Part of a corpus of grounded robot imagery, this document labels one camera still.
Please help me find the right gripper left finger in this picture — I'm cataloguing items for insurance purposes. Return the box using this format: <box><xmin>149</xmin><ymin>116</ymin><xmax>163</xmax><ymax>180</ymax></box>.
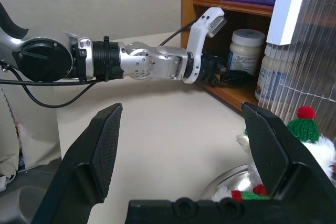
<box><xmin>31</xmin><ymin>102</ymin><xmax>123</xmax><ymax>224</ymax></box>

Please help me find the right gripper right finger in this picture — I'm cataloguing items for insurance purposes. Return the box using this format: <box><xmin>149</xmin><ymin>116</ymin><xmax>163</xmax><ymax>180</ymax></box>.
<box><xmin>241</xmin><ymin>102</ymin><xmax>336</xmax><ymax>204</ymax></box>

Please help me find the white plush with green hat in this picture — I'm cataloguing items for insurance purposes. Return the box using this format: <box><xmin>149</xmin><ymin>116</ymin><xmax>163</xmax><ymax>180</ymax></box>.
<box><xmin>212</xmin><ymin>105</ymin><xmax>336</xmax><ymax>201</ymax></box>

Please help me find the white lidded jar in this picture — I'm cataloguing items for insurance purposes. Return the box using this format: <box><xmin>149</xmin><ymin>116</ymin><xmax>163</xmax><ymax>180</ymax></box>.
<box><xmin>254</xmin><ymin>44</ymin><xmax>285</xmax><ymax>102</ymax></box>
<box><xmin>227</xmin><ymin>28</ymin><xmax>266</xmax><ymax>78</ymax></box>

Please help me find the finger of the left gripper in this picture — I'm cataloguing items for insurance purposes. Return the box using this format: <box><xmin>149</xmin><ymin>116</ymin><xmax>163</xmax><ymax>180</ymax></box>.
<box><xmin>219</xmin><ymin>70</ymin><xmax>255</xmax><ymax>87</ymax></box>

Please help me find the steel tray with handles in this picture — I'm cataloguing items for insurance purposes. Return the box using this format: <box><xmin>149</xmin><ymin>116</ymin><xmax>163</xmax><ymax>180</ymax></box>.
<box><xmin>198</xmin><ymin>164</ymin><xmax>264</xmax><ymax>203</ymax></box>

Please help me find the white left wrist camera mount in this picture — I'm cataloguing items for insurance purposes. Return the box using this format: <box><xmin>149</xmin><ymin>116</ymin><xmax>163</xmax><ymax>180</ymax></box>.
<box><xmin>183</xmin><ymin>7</ymin><xmax>227</xmax><ymax>85</ymax></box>

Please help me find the white rectangular box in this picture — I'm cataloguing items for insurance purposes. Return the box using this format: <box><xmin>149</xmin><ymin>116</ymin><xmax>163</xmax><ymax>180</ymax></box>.
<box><xmin>266</xmin><ymin>0</ymin><xmax>306</xmax><ymax>47</ymax></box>

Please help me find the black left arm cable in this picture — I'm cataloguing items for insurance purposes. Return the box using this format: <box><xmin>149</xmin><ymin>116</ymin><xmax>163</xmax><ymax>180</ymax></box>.
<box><xmin>0</xmin><ymin>18</ymin><xmax>203</xmax><ymax>109</ymax></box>

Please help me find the wooden cabinet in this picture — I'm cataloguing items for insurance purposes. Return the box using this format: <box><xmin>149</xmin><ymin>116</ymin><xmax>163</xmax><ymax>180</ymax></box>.
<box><xmin>180</xmin><ymin>0</ymin><xmax>336</xmax><ymax>112</ymax></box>

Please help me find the ribbed glass sliding door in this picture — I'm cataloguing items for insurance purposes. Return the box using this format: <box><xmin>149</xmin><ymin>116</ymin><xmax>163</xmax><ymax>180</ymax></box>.
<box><xmin>258</xmin><ymin>0</ymin><xmax>336</xmax><ymax>142</ymax></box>

